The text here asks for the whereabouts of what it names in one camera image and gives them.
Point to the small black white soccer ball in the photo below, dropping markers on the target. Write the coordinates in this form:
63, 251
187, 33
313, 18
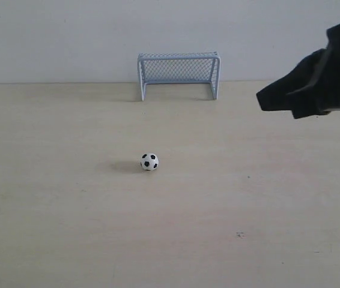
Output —
149, 161

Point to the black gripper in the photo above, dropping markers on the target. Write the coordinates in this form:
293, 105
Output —
313, 85

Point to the light blue miniature goal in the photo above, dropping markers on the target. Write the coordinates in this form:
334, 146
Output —
179, 68

